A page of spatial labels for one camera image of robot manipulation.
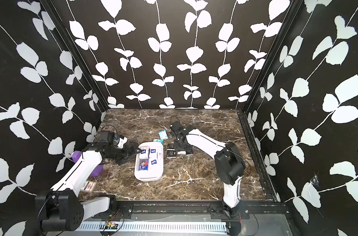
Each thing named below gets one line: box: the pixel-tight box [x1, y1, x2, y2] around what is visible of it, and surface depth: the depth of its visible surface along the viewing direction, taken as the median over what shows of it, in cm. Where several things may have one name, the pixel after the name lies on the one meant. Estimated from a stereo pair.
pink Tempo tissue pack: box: [149, 147, 157, 159], surface depth 94 cm
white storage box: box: [134, 141, 164, 182], surface depth 90 cm
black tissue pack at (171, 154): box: [166, 150, 177, 158], surface depth 95 cm
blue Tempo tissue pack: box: [139, 146, 150, 160], surface depth 90 cm
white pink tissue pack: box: [156, 146, 163, 161], surface depth 92 cm
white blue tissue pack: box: [149, 158, 159, 172], surface depth 89 cm
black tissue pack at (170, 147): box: [166, 143, 176, 151], surface depth 100 cm
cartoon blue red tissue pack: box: [138, 158, 149, 172], surface depth 90 cm
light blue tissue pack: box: [158, 129, 169, 141], surface depth 104 cm
